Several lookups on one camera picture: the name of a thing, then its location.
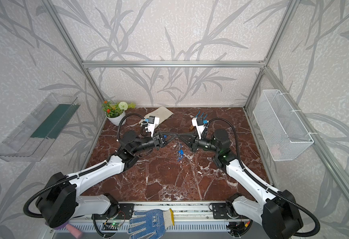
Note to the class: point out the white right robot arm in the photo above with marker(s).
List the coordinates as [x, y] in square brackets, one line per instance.
[279, 218]

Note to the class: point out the artificial green plant with flowers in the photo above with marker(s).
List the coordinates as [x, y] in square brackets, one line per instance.
[113, 110]

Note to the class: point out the blue garden hand fork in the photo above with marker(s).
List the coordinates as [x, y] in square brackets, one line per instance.
[199, 114]

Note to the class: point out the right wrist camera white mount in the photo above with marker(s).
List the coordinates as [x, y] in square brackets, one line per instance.
[200, 124]

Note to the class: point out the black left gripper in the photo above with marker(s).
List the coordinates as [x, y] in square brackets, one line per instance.
[157, 142]

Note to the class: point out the cream green gardening glove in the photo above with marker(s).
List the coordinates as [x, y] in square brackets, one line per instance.
[162, 113]

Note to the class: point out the blue dotted work glove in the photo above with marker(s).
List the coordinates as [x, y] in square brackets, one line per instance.
[151, 224]

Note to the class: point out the clear plastic wall shelf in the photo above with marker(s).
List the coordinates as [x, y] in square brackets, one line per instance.
[31, 140]

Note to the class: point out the white wire mesh basket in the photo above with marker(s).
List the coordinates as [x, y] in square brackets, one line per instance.
[282, 129]

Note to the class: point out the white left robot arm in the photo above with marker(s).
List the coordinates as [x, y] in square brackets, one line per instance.
[61, 199]

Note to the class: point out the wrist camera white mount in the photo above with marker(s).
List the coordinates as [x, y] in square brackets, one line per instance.
[148, 125]
[200, 124]

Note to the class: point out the pink object at front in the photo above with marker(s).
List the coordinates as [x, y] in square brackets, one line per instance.
[73, 230]

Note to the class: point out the white flower pot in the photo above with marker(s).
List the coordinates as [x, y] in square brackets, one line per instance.
[116, 120]

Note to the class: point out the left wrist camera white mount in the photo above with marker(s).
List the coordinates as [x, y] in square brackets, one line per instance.
[148, 125]

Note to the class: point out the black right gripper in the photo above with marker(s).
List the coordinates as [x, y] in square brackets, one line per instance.
[192, 136]

